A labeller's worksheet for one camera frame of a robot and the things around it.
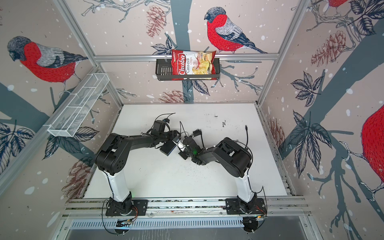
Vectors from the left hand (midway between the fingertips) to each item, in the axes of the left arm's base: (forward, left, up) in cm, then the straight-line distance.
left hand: (177, 135), depth 97 cm
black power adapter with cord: (+2, -14, 0) cm, 14 cm away
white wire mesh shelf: (-7, +51, +26) cm, 58 cm away
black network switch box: (-8, +6, -4) cm, 10 cm away
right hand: (-8, -1, -4) cm, 9 cm away
